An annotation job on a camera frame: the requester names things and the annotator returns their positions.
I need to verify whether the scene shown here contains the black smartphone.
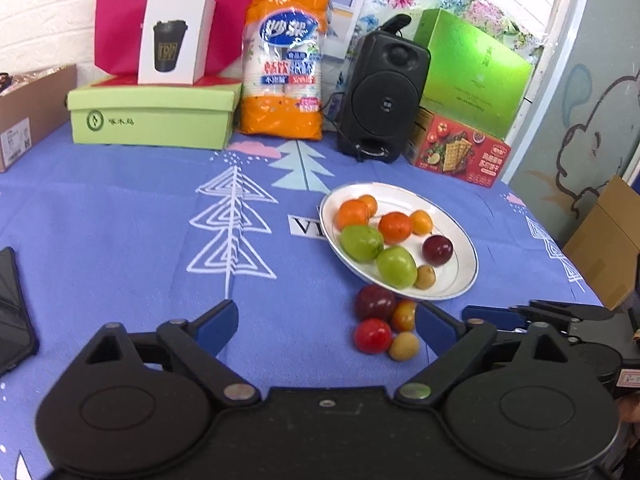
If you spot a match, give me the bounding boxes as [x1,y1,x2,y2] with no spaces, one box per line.
[0,247,40,377]

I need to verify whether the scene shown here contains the black speaker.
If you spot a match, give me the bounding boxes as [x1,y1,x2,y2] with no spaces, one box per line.
[336,16,432,163]

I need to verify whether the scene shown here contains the red and yellow plum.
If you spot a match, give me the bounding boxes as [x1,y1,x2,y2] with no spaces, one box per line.
[391,300,417,333]

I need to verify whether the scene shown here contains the blue printed tablecloth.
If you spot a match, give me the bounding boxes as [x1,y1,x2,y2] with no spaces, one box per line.
[0,120,616,480]

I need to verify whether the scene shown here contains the large orange tangerine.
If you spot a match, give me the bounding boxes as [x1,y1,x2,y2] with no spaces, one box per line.
[334,199,369,231]
[378,212,414,245]

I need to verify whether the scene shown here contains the green shoe box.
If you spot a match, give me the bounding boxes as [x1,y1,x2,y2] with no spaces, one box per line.
[67,80,242,151]

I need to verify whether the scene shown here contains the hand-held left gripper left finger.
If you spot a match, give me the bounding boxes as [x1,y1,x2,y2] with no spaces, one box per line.
[74,299,262,409]

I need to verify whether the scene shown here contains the pink paper bag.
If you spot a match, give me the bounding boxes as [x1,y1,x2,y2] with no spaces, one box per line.
[94,0,261,77]

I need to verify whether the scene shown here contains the green gift box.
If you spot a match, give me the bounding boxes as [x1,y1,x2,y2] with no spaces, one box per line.
[414,8,534,141]

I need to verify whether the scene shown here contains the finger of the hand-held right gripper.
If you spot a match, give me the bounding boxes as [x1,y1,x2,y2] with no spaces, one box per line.
[461,305,529,332]
[514,299,617,323]

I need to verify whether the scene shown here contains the red tomato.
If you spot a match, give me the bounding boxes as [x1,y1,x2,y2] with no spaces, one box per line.
[353,318,393,355]

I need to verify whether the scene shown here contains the orange paper cup pack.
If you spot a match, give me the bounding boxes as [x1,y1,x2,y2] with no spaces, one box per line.
[236,0,335,142]

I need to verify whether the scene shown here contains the green plum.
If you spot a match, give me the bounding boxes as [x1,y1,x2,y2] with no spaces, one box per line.
[376,245,418,289]
[340,225,385,263]

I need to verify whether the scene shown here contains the white round plate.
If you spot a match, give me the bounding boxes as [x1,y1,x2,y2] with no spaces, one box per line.
[319,182,479,302]

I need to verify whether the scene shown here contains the white box with cup print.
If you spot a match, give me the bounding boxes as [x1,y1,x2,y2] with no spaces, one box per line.
[137,0,217,86]

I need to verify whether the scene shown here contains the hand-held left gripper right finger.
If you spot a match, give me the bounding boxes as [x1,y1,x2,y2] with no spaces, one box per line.
[394,301,593,408]

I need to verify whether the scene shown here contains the dark purple plum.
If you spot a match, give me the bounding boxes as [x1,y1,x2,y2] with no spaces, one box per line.
[355,285,397,322]
[422,235,454,267]

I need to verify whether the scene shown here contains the red cracker box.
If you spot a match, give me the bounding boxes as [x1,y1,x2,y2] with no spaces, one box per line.
[407,106,512,188]

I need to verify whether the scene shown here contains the plain brown cardboard box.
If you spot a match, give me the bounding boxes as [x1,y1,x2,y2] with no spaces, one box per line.
[563,175,640,311]

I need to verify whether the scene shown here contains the brown cardboard box white label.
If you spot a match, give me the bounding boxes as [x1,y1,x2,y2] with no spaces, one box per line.
[0,64,78,173]

